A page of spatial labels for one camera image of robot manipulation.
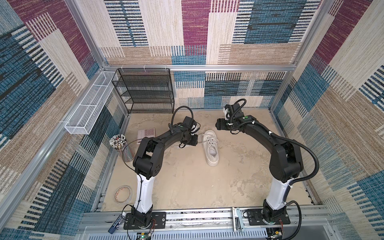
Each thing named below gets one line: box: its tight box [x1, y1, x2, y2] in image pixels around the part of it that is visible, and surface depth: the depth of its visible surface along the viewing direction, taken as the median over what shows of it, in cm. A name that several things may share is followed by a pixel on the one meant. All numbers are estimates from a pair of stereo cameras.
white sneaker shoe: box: [202, 129, 220, 167], surface depth 94 cm
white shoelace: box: [197, 133, 219, 145], surface depth 100 cm
